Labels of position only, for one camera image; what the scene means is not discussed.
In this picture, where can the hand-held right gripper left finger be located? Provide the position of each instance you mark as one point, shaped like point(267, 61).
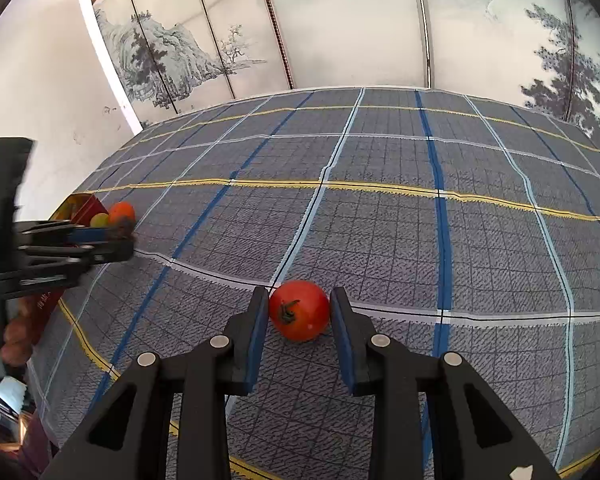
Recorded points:
point(256, 340)

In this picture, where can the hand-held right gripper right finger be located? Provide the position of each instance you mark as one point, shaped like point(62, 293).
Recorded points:
point(344, 345)

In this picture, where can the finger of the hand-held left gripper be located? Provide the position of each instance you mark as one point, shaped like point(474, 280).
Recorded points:
point(92, 234)
point(80, 260)

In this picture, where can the green round fruit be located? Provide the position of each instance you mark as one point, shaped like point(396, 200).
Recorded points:
point(99, 220)

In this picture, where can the red and gold box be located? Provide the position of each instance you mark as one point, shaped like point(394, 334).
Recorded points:
point(87, 210)

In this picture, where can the orange tangerine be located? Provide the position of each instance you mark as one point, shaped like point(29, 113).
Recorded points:
point(121, 211)

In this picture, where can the red tomato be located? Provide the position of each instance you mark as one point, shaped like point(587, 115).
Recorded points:
point(300, 312)

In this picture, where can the person's left hand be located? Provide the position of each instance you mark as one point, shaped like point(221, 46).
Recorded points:
point(17, 332)

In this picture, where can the grey plaid tablecloth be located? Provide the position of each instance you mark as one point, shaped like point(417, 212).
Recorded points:
point(380, 185)

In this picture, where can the shiny silver object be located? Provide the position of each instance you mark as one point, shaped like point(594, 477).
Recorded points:
point(2, 410)

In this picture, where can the painted folding screen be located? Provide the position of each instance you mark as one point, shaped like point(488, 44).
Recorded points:
point(360, 20)

